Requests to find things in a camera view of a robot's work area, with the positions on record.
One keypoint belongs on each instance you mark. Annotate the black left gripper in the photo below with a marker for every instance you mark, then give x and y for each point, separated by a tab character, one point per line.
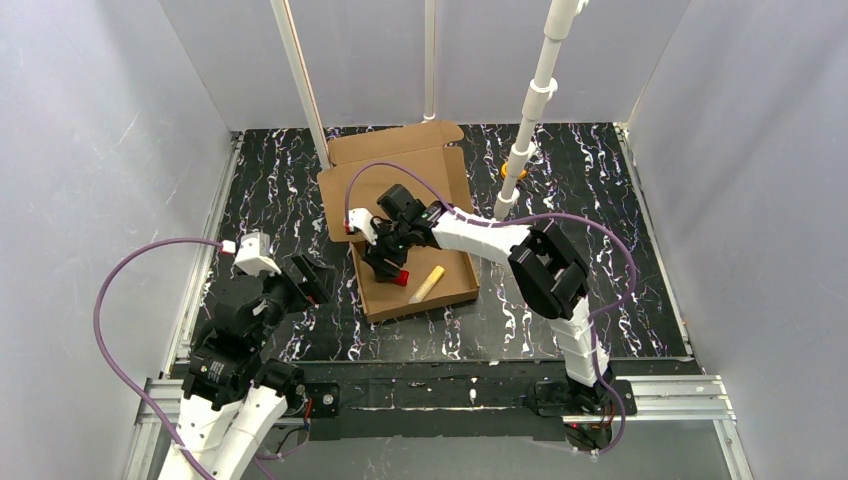
295	283

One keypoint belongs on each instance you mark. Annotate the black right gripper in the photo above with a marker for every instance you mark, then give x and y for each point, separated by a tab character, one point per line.
387	250

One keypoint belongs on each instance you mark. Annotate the red black small bottle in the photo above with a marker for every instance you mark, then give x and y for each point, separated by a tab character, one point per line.
401	279

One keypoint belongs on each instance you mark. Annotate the cream cylindrical stick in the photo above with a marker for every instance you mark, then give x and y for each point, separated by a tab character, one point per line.
427	285

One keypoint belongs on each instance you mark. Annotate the brown cardboard box sheet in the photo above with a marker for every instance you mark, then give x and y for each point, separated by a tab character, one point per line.
374	193

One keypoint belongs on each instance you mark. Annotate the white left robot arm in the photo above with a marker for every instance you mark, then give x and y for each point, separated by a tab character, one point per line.
231	397

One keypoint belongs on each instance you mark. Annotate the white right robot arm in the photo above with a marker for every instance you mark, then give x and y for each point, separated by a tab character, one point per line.
552	277

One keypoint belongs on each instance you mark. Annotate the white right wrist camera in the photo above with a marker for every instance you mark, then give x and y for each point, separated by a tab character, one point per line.
359	222

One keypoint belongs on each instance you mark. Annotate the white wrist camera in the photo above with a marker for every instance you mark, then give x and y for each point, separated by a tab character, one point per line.
255	253
359	222

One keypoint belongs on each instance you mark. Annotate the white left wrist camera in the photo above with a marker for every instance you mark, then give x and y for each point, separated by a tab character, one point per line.
255	253

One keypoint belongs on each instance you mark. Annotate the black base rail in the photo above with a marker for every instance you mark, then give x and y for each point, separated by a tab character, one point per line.
459	399

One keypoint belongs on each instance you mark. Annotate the white wooden corner post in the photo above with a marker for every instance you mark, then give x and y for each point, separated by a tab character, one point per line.
295	56

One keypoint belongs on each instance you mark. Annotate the white PVC pipe frame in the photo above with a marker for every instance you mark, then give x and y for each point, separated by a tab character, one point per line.
541	89

